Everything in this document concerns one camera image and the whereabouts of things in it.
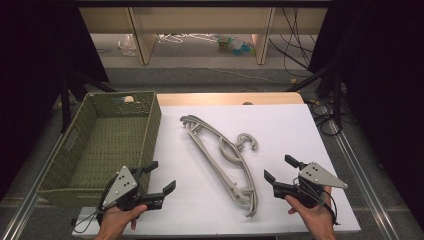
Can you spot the clear plastic bag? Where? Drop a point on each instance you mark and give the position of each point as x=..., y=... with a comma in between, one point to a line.
x=128, y=45

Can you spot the small dark table grommet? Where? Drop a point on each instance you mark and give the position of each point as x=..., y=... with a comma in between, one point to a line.
x=247, y=103

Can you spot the grey plastic clothes hanger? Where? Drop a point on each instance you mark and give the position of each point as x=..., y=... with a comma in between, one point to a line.
x=256, y=205
x=213, y=160
x=185, y=119

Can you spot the light wooden bench frame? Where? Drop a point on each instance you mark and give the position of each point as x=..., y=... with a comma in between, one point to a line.
x=143, y=43

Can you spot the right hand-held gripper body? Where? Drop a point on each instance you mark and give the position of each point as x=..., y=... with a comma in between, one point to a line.
x=316, y=176

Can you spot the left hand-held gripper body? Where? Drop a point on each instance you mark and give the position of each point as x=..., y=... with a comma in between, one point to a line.
x=120, y=186

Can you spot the dark curtain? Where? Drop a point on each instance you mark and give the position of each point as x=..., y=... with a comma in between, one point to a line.
x=36, y=66
x=383, y=83

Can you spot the green woven basket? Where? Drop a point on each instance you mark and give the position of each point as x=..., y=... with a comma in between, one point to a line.
x=110, y=140

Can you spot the white table mat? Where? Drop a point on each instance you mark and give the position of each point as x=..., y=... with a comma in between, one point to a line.
x=283, y=133

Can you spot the person's left hand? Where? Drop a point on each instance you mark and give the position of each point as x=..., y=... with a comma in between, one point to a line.
x=115, y=221

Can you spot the person's right hand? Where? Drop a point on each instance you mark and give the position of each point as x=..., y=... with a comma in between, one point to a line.
x=316, y=220

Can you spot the colourful toy pile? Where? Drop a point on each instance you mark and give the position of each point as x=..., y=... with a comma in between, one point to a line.
x=238, y=46

